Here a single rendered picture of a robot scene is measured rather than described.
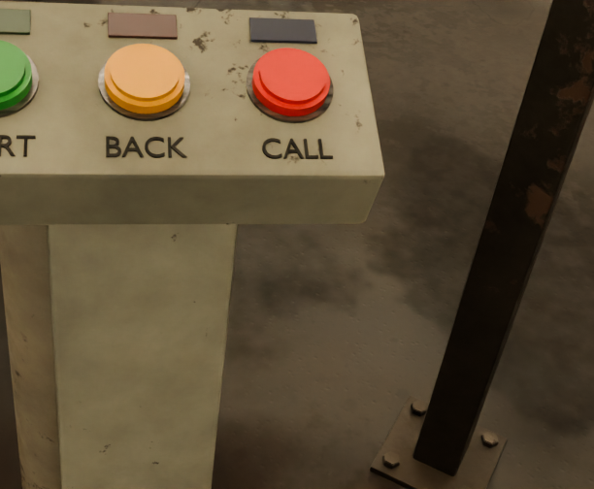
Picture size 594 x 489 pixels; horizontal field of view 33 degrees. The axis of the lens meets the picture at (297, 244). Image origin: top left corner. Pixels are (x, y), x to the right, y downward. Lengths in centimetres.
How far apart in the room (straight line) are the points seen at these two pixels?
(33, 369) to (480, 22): 139
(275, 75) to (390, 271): 85
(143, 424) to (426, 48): 134
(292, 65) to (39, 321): 34
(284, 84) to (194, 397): 21
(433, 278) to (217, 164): 88
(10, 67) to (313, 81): 15
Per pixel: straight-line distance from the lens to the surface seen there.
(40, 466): 92
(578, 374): 129
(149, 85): 50
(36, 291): 76
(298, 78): 52
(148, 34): 54
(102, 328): 58
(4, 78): 51
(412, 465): 112
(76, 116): 51
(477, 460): 114
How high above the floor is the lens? 87
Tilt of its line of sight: 40 degrees down
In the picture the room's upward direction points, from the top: 9 degrees clockwise
